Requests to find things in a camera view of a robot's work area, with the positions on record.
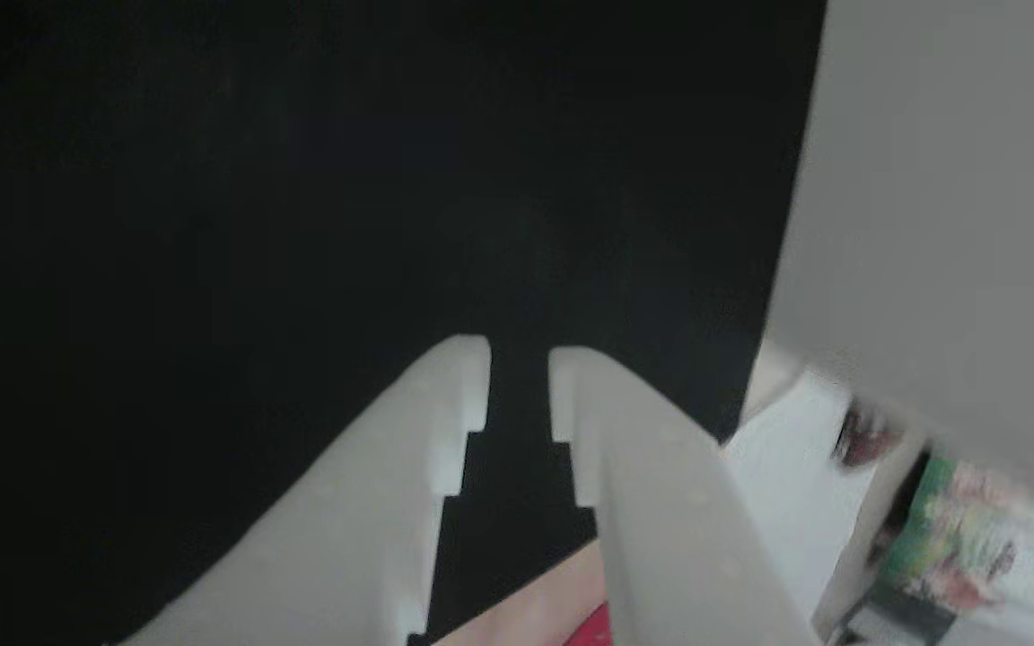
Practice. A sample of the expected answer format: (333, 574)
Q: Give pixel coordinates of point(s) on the red box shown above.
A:
(591, 630)

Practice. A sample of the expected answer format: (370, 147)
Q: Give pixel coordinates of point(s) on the black box white label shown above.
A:
(903, 617)

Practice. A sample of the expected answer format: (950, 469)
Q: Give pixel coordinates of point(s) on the floral cloth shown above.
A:
(948, 538)

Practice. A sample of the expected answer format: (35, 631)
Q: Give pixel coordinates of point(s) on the black desk mat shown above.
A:
(302, 179)

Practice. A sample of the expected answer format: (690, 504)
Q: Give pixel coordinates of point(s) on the pale grey cabinet panel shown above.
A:
(948, 224)

